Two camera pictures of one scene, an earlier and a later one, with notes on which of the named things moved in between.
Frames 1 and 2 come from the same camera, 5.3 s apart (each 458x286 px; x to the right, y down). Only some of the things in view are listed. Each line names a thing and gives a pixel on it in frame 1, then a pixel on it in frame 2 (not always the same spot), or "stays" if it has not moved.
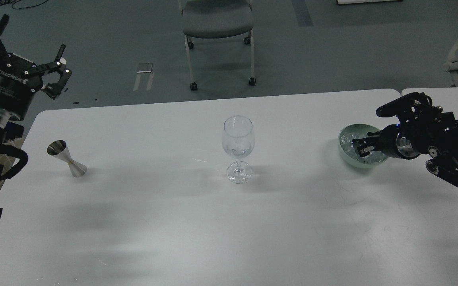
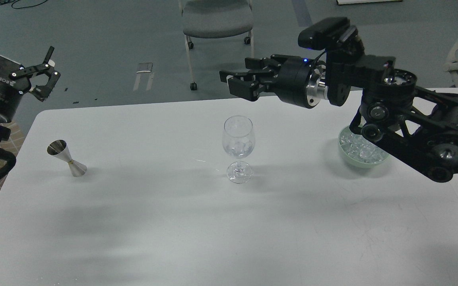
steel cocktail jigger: x=59 y=149 stays
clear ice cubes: x=346 y=140 stays
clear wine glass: x=238 y=140 stays
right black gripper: x=398 y=140 to x=300 y=81
